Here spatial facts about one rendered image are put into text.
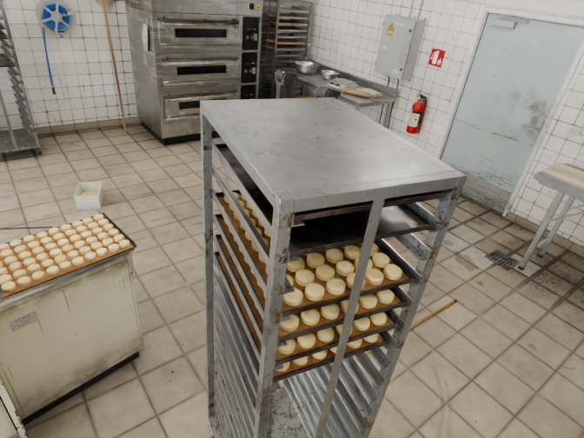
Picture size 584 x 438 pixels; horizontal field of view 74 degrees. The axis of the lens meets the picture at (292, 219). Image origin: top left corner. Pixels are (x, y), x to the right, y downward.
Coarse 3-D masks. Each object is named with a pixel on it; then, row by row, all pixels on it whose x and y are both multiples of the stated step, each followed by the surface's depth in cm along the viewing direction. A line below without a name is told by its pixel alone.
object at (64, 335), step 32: (128, 256) 207; (64, 288) 187; (96, 288) 201; (128, 288) 216; (0, 320) 171; (32, 320) 182; (64, 320) 195; (96, 320) 210; (128, 320) 226; (0, 352) 177; (32, 352) 189; (64, 352) 203; (96, 352) 219; (128, 352) 238; (32, 384) 197; (64, 384) 213; (32, 416) 210
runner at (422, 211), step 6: (408, 204) 107; (414, 204) 105; (414, 210) 105; (420, 210) 103; (426, 210) 101; (426, 216) 102; (432, 216) 100; (432, 222) 100; (438, 222) 98; (438, 228) 98
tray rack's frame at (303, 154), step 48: (240, 144) 94; (288, 144) 97; (336, 144) 100; (384, 144) 104; (288, 192) 76; (336, 192) 78; (384, 192) 83; (288, 240) 79; (432, 240) 101; (384, 384) 133; (288, 432) 205
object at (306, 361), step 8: (224, 264) 148; (224, 272) 144; (232, 288) 138; (240, 304) 131; (248, 320) 126; (256, 336) 121; (368, 336) 123; (376, 336) 123; (352, 344) 120; (360, 344) 121; (368, 344) 122; (320, 352) 116; (328, 352) 118; (296, 360) 113; (304, 360) 113; (312, 360) 115; (320, 360) 116; (288, 368) 112; (296, 368) 112
